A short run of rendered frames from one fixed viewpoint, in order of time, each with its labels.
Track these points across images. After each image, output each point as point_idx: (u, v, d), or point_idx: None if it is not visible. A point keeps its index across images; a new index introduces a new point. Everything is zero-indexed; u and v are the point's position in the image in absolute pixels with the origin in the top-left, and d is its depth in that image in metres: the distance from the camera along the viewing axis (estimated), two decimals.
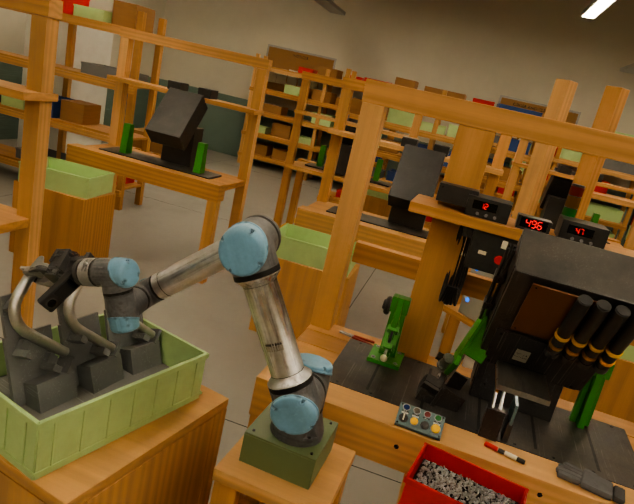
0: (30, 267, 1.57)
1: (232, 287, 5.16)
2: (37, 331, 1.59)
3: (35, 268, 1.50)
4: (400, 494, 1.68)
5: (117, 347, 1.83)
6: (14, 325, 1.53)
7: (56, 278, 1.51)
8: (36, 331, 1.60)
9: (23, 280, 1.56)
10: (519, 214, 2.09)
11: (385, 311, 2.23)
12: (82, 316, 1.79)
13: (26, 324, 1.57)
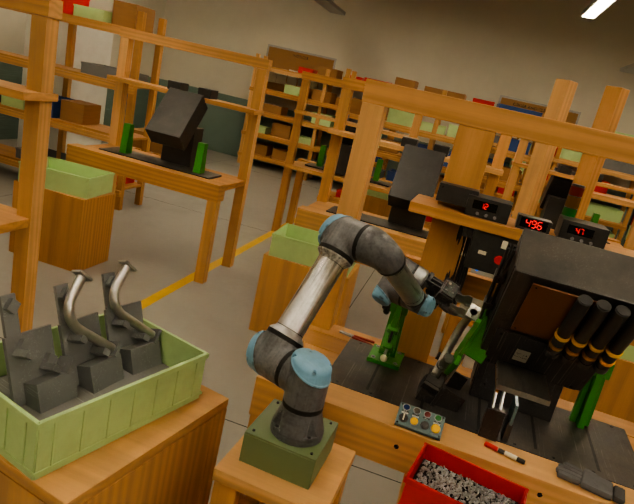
0: (473, 305, 2.04)
1: (232, 287, 5.16)
2: (448, 345, 2.11)
3: (458, 291, 2.08)
4: (400, 494, 1.68)
5: (117, 347, 1.83)
6: None
7: None
8: (450, 348, 2.10)
9: (470, 311, 2.07)
10: (519, 214, 2.09)
11: (385, 311, 2.23)
12: (82, 316, 1.79)
13: (454, 338, 2.12)
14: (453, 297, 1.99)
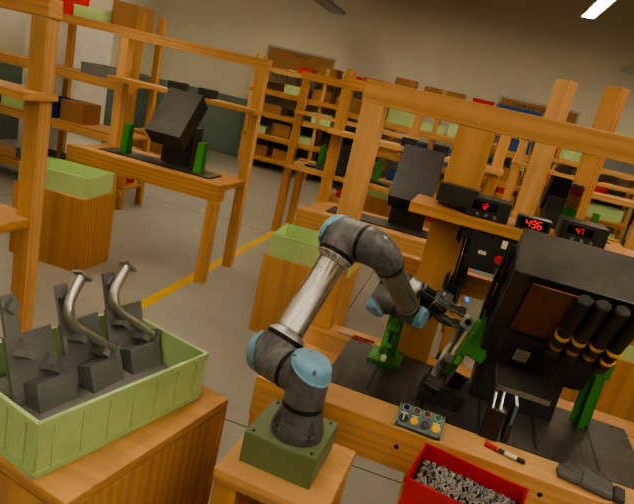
0: (468, 316, 2.03)
1: (232, 287, 5.16)
2: (442, 356, 2.09)
3: (452, 301, 2.07)
4: (400, 494, 1.68)
5: (117, 347, 1.83)
6: (449, 342, 2.14)
7: None
8: None
9: (465, 322, 2.06)
10: (519, 214, 2.09)
11: None
12: (82, 316, 1.79)
13: (448, 348, 2.11)
14: (447, 308, 1.98)
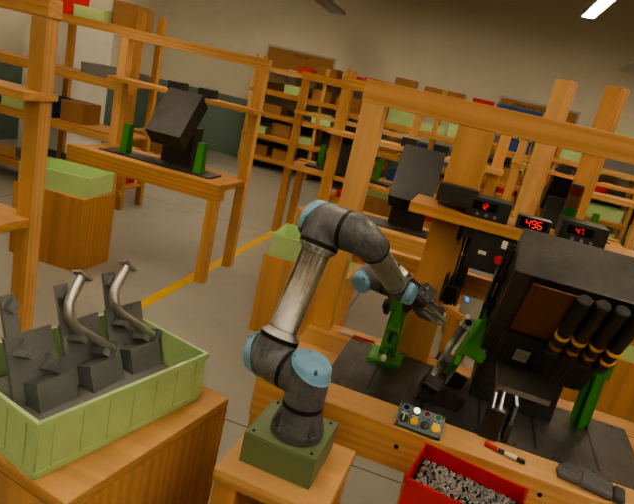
0: (468, 316, 2.03)
1: (232, 287, 5.16)
2: (442, 356, 2.09)
3: (434, 301, 2.05)
4: (400, 494, 1.68)
5: (117, 347, 1.83)
6: (449, 342, 2.14)
7: None
8: None
9: (465, 322, 2.06)
10: (519, 214, 2.09)
11: (385, 311, 2.23)
12: (82, 316, 1.79)
13: (448, 348, 2.11)
14: (427, 302, 1.96)
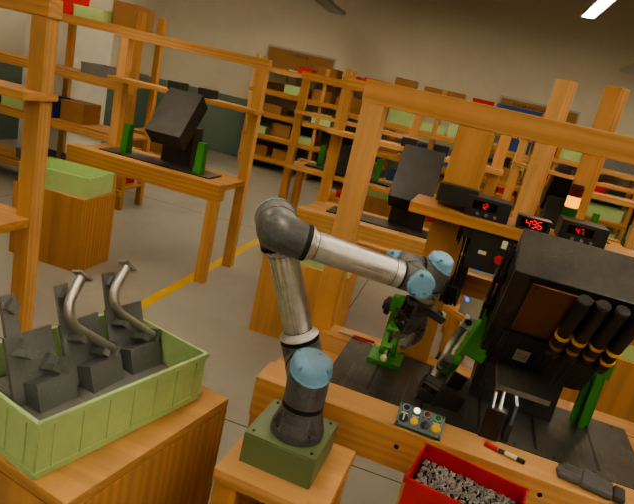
0: (468, 316, 2.03)
1: (232, 287, 5.16)
2: (442, 356, 2.09)
3: (420, 339, 1.77)
4: (400, 494, 1.68)
5: (117, 347, 1.83)
6: (449, 342, 2.14)
7: None
8: None
9: (465, 322, 2.06)
10: (519, 214, 2.09)
11: (385, 311, 2.23)
12: (82, 316, 1.79)
13: (448, 348, 2.11)
14: (393, 321, 1.77)
